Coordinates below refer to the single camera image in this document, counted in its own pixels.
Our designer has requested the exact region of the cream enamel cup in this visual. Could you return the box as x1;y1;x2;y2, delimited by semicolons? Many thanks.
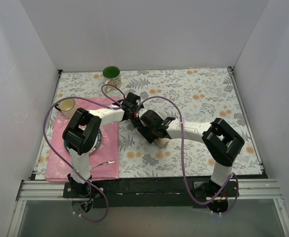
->
54;98;77;119

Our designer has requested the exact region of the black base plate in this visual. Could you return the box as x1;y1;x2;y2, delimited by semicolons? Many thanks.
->
62;176;237;208

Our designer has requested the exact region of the white plate with blue rim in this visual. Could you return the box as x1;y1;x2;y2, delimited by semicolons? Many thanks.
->
62;125;102;155

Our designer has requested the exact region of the floral mug green inside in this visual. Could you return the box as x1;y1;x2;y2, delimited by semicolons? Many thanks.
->
103;66;122;92

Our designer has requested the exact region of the beige cloth napkin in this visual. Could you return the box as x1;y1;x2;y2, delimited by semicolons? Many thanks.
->
155;138;169;148

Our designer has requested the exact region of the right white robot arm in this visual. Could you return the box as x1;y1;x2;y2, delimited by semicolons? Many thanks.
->
138;109;245;196

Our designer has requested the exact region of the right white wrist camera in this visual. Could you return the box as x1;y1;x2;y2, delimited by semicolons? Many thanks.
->
134;108;148;124

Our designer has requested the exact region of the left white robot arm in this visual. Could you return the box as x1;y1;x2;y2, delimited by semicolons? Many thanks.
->
62;92;141;198

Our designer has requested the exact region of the pink placemat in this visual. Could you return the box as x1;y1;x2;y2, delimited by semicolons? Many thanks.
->
44;96;120;183

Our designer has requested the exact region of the silver fork on placemat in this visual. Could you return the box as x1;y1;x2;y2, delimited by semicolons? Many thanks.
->
89;160;115;170

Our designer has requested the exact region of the aluminium frame rail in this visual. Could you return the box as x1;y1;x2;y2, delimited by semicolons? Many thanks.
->
16;179;289;237

